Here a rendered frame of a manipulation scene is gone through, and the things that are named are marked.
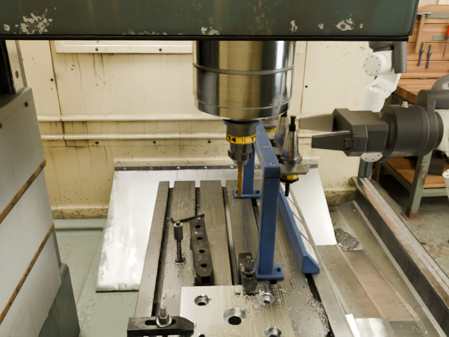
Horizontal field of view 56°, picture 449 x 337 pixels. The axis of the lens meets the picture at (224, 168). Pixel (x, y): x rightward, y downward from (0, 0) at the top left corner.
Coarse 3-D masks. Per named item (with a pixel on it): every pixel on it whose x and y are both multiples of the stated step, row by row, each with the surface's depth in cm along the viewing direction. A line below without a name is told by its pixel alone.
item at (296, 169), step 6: (282, 168) 100; (288, 168) 100; (294, 168) 100; (300, 168) 100; (306, 168) 101; (282, 174) 98; (288, 174) 98; (294, 174) 99; (300, 174) 99; (306, 174) 99
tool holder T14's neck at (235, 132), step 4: (228, 128) 69; (232, 128) 68; (236, 128) 68; (240, 128) 68; (244, 128) 68; (248, 128) 68; (252, 128) 68; (256, 128) 70; (228, 132) 69; (232, 132) 69; (236, 132) 68; (240, 132) 68; (244, 132) 68; (248, 132) 68; (252, 132) 69; (240, 136) 68; (244, 136) 68; (240, 144) 69; (244, 144) 69
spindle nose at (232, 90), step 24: (192, 48) 63; (216, 48) 58; (240, 48) 57; (264, 48) 57; (288, 48) 60; (192, 72) 65; (216, 72) 60; (240, 72) 59; (264, 72) 59; (288, 72) 62; (216, 96) 61; (240, 96) 60; (264, 96) 60; (288, 96) 64
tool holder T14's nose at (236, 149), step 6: (234, 144) 70; (228, 150) 72; (234, 150) 70; (240, 150) 70; (246, 150) 70; (252, 150) 72; (234, 156) 71; (240, 156) 70; (246, 156) 71; (234, 162) 72; (240, 162) 71; (246, 162) 72
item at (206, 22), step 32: (0, 0) 49; (32, 0) 49; (64, 0) 49; (96, 0) 49; (128, 0) 49; (160, 0) 50; (192, 0) 50; (224, 0) 50; (256, 0) 50; (288, 0) 50; (320, 0) 51; (352, 0) 51; (384, 0) 51; (416, 0) 52; (0, 32) 50; (32, 32) 51; (64, 32) 51; (96, 32) 51; (128, 32) 51; (160, 32) 51; (192, 32) 52; (224, 32) 52; (256, 32) 52; (288, 32) 52; (320, 32) 52; (352, 32) 53; (384, 32) 53
